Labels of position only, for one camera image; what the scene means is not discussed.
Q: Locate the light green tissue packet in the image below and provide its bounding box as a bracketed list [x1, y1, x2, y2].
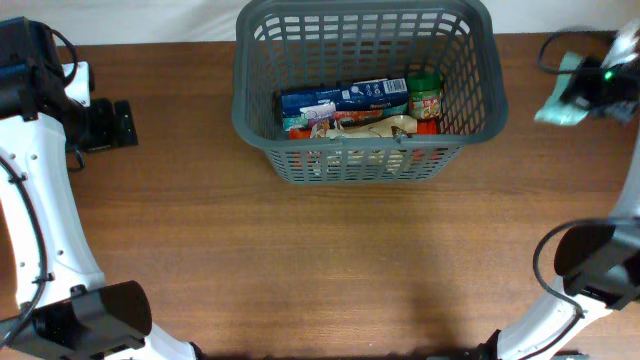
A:
[534, 74, 588, 126]

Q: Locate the green lid jar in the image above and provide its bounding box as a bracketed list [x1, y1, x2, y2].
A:
[407, 73, 442, 121]

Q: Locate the grey plastic basket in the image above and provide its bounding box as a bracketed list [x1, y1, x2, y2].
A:
[232, 0, 508, 185]

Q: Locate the orange spaghetti package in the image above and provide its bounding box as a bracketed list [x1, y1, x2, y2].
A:
[289, 120, 438, 171]

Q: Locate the beige snack bag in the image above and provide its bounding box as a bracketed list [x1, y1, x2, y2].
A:
[309, 115, 420, 166]

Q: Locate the blue cardboard box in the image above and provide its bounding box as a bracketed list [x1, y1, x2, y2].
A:
[280, 78, 409, 131]

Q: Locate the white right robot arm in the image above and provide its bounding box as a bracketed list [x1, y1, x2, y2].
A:
[476, 54, 639, 360]

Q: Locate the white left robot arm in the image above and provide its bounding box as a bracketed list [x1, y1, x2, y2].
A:
[1, 17, 202, 359]

